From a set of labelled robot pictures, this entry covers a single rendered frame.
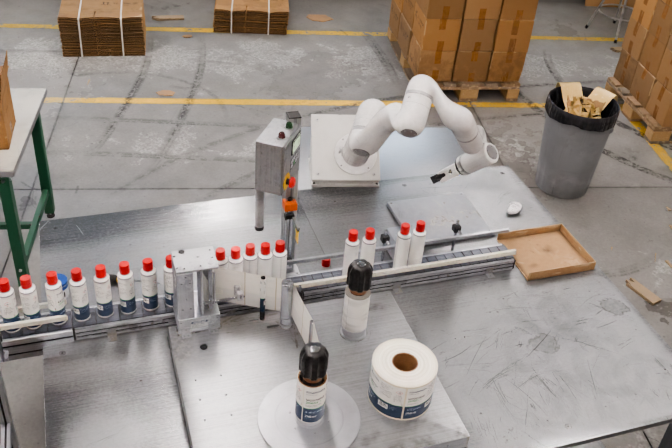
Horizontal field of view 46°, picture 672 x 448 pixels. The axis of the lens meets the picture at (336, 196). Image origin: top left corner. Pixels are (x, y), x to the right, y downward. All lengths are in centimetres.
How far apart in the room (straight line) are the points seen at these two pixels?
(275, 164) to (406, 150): 136
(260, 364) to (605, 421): 111
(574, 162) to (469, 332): 241
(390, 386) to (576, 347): 82
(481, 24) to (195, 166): 234
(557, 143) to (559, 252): 180
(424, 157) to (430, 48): 228
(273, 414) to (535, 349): 97
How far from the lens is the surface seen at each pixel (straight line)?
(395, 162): 372
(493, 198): 358
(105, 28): 654
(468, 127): 283
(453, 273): 307
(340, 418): 246
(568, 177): 517
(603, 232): 506
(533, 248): 333
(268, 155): 255
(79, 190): 500
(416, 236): 292
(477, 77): 619
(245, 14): 702
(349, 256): 286
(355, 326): 266
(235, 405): 250
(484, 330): 291
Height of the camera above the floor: 278
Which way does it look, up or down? 35 degrees down
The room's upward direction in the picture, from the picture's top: 5 degrees clockwise
